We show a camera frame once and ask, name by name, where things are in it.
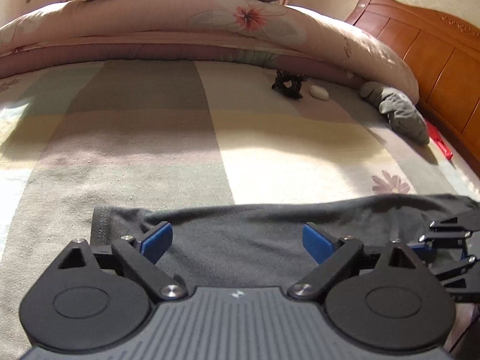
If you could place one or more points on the red object by headboard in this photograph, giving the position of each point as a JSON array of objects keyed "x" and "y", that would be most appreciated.
[{"x": 437, "y": 138}]

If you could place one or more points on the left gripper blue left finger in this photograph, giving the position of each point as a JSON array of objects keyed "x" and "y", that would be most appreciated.
[{"x": 138, "y": 257}]

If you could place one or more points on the black hair claw clip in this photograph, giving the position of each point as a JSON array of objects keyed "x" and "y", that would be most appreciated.
[{"x": 289, "y": 85}]

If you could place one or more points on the orange wooden headboard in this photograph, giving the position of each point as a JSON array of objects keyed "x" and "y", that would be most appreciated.
[{"x": 442, "y": 50}]

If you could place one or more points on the pink floral folded quilt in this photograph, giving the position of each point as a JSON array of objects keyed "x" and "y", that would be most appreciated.
[{"x": 237, "y": 24}]

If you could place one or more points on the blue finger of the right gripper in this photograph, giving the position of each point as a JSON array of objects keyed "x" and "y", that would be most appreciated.
[{"x": 424, "y": 251}]

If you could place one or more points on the patchwork pastel bed sheet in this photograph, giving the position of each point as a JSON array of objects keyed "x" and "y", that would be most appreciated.
[{"x": 167, "y": 136}]

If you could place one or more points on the grey crumpled cloth bundle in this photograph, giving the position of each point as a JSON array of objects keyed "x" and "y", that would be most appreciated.
[{"x": 399, "y": 110}]

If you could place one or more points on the dark grey fleece trousers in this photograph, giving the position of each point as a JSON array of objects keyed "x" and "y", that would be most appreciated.
[{"x": 249, "y": 246}]

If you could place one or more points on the small white oval object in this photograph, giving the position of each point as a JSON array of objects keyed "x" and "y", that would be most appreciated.
[{"x": 319, "y": 92}]

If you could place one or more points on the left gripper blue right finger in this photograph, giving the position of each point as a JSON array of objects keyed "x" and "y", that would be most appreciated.
[{"x": 335, "y": 258}]

